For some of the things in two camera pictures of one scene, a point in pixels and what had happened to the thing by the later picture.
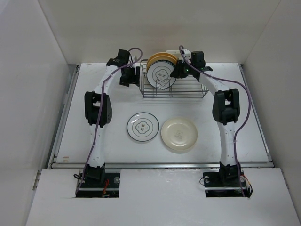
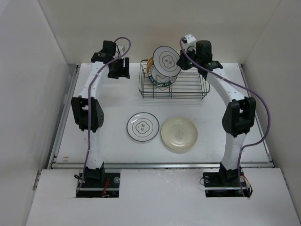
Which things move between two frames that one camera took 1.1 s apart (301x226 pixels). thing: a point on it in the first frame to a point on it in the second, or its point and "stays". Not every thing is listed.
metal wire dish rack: (183, 87) stays
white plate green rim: (143, 126) stays
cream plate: (179, 133) stays
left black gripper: (134, 79) to (123, 71)
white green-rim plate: (158, 75) to (164, 60)
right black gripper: (177, 72) to (181, 62)
